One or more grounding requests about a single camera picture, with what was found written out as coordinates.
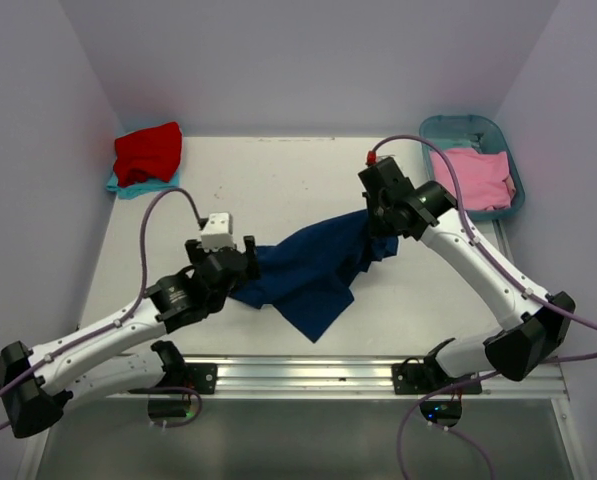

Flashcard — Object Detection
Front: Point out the navy blue t-shirt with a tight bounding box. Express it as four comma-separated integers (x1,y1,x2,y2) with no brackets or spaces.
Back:
230,210,399,343

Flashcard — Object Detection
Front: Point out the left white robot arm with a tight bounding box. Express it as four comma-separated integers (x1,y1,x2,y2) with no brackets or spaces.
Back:
0,236,260,439

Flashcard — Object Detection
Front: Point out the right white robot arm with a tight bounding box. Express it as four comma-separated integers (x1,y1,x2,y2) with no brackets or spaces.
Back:
359,157,575,393

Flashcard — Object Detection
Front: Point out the teal folded t-shirt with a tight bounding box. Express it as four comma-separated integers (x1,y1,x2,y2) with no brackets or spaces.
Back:
106,171,180,200

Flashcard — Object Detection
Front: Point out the teal t-shirt in basket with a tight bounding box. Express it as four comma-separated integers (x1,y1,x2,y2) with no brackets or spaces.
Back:
428,133,482,153

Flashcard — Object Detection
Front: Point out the pink t-shirt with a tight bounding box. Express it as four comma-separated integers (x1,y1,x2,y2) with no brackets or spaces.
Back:
444,147,516,211

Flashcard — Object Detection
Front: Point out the red folded t-shirt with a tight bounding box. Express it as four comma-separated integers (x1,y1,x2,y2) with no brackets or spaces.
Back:
113,122,183,188

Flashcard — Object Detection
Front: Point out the teal plastic basket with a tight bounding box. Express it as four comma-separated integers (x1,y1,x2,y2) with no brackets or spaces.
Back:
419,115,525,221

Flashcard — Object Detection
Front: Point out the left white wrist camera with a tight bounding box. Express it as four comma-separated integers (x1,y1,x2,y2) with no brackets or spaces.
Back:
200,212,235,251

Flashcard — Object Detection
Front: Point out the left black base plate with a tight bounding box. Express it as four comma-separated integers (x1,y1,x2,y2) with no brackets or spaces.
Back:
184,362,218,395

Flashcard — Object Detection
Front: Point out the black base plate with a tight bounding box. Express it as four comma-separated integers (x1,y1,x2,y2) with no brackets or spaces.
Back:
184,362,218,395
391,357,472,395

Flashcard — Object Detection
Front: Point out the aluminium mounting rail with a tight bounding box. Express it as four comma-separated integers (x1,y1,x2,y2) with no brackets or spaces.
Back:
40,219,572,401

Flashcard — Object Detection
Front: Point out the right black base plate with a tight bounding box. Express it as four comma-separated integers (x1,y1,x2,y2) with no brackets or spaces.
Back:
391,357,472,395

